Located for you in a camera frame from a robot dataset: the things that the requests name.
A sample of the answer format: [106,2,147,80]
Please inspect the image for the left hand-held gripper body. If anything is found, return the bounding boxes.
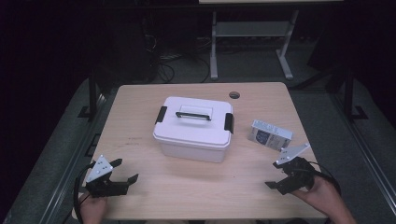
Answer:
[85,154,130,199]

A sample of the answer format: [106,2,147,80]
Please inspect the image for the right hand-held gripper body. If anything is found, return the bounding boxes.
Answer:
[275,142,318,196]

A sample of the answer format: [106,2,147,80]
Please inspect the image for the white plastic storage box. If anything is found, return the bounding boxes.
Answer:
[154,136,231,164]

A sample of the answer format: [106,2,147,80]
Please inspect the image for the white lid with black handle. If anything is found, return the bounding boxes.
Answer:
[151,95,234,147]

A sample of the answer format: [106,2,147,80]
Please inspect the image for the person's left hand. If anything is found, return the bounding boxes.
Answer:
[78,191,108,224]

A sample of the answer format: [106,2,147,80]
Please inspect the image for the person's right hand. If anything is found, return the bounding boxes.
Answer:
[291,175,344,218]

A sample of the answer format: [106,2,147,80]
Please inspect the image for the black upright stand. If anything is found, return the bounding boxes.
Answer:
[339,66,370,121]
[77,69,105,119]

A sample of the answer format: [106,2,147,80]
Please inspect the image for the left hand-held gripper black cable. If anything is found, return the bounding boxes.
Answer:
[72,161,95,224]

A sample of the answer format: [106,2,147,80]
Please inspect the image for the hand-held gripper black cable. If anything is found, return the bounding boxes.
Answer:
[306,161,343,197]
[72,161,95,224]

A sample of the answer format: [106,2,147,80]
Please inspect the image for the right hand-held gripper black cable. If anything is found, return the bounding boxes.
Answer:
[306,161,343,197]

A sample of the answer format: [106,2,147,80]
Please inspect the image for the metal floor rail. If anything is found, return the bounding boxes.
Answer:
[38,91,110,224]
[329,92,396,217]

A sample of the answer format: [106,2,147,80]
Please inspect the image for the black floor cables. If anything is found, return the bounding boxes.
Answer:
[144,32,213,84]

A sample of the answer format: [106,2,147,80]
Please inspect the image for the grey metal desk frame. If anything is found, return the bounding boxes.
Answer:
[198,0,344,81]

